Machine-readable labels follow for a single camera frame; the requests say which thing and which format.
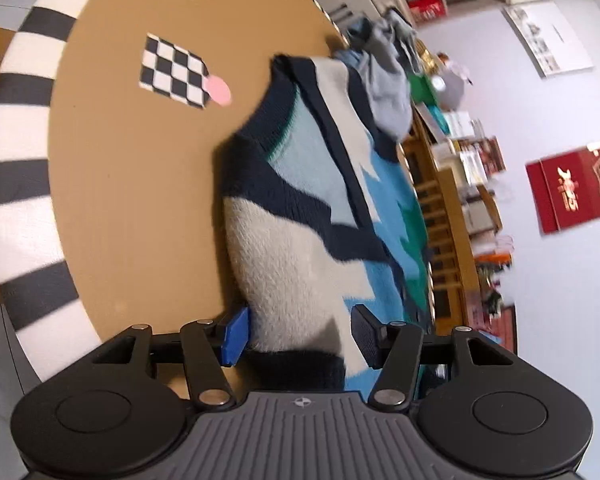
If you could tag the light blue denim jeans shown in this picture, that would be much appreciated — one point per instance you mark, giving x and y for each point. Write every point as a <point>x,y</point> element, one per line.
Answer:
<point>387,90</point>

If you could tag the blue green knitted sweater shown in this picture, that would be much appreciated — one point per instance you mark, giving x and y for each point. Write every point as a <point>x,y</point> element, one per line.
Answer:
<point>280,250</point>

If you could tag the red gift box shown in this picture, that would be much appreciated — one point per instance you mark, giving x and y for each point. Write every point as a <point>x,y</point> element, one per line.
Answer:
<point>575,190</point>

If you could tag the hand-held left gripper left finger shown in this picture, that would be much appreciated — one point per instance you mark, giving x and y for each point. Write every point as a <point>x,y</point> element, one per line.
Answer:
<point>235,332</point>

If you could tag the wooden spindle-back chair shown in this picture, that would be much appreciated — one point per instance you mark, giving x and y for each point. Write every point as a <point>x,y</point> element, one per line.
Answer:
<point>460,230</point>

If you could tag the wall calendar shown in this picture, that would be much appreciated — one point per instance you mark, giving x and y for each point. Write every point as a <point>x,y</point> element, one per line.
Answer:
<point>550,35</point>

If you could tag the red snack box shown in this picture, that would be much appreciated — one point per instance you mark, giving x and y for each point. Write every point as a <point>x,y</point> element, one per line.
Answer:
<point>427,9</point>

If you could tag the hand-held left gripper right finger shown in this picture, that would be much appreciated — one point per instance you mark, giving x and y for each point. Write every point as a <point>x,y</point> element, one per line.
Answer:
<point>365,335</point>

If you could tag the green plastic bin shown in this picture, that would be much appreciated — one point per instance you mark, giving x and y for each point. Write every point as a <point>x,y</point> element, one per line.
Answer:
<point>420,89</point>

